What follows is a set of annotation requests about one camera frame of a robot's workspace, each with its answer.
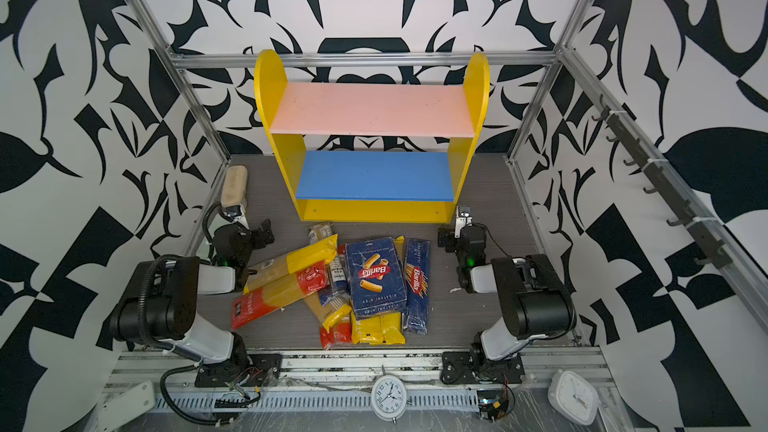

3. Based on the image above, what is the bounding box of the blue Barilla spaghetti bag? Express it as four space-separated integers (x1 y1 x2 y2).
403 238 431 335

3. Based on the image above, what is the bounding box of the blue Barilla pasta box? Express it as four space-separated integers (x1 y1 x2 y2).
345 237 407 319

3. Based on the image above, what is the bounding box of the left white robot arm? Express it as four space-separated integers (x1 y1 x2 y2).
108 219 274 370

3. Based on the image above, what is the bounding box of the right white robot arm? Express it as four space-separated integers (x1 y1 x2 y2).
437 224 577 364

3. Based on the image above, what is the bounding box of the blue lower shelf board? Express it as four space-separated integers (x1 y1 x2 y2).
296 151 454 202

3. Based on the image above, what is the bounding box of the yellow wooden shelf unit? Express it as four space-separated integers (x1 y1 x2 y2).
254 50 490 223

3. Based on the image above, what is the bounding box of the yellow spaghetti bag with barcode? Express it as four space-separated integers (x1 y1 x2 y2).
243 234 338 294

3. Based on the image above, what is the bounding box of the beige zipper case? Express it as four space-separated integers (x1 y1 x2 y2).
220 165 248 209

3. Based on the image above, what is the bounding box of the clear blue label noodle pack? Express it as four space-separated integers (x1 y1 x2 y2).
308 222 349 306

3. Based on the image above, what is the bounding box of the yellow Pastatime spaghetti bag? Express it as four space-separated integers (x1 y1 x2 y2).
351 312 406 345

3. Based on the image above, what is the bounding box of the round white alarm clock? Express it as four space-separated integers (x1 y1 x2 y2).
371 375 408 423

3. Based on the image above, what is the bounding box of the square white clock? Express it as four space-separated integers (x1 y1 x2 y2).
547 370 599 426

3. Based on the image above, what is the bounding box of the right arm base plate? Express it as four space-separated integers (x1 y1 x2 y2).
440 352 525 385

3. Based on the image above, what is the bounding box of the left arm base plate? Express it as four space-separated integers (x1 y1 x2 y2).
194 353 283 388

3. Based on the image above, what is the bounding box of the white slotted cable duct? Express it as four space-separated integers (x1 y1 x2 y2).
172 389 478 414

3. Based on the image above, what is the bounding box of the white metal bracket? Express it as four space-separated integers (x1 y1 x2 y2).
92 380 156 432

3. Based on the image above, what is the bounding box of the black wall hook rail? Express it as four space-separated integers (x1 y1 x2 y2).
594 94 735 269

